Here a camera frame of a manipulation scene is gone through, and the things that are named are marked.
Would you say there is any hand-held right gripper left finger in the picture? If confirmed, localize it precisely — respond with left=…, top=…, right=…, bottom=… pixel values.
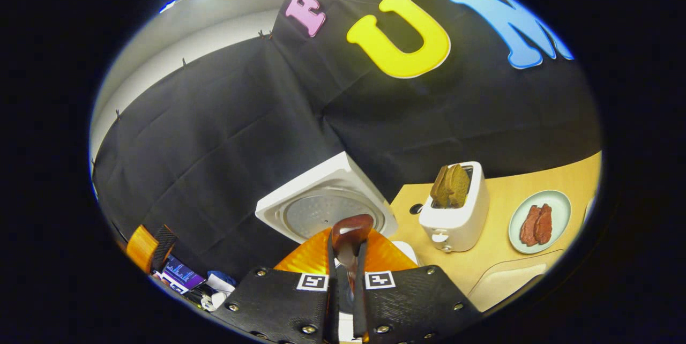
left=213, top=226, right=342, bottom=344

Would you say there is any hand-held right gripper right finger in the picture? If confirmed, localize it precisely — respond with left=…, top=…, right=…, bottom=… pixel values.
left=353, top=228, right=484, bottom=344

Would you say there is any brown wooden spoon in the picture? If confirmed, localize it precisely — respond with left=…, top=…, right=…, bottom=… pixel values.
left=331, top=214, right=375, bottom=294

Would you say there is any white rice cooker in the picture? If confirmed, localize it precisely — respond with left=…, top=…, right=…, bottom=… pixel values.
left=255, top=151, right=420, bottom=267

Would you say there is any lit display screen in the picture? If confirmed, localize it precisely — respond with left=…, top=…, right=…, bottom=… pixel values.
left=161, top=256, right=207, bottom=294

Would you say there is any blue and white item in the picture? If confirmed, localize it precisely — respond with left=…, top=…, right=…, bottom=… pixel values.
left=206, top=271, right=237, bottom=292

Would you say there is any small white object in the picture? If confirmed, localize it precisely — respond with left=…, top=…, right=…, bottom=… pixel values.
left=201, top=291, right=229, bottom=312

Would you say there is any white toaster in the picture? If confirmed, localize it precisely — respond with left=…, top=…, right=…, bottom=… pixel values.
left=418, top=161, right=489, bottom=253

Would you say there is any black backdrop cloth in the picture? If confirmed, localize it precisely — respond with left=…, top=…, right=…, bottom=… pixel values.
left=92, top=0, right=602, bottom=280

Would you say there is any brown toast slice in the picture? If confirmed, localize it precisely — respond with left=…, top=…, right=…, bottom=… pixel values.
left=444, top=163, right=471, bottom=208
left=430, top=166, right=451, bottom=209

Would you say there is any beige cutting board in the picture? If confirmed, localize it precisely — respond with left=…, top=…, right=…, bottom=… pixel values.
left=469, top=249, right=563, bottom=312

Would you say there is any red meat slice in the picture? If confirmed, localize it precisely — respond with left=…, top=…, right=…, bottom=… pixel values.
left=519, top=205, right=542, bottom=247
left=534, top=203, right=554, bottom=245

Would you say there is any pale green round plate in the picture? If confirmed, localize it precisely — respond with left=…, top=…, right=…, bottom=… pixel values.
left=508, top=190, right=572, bottom=255

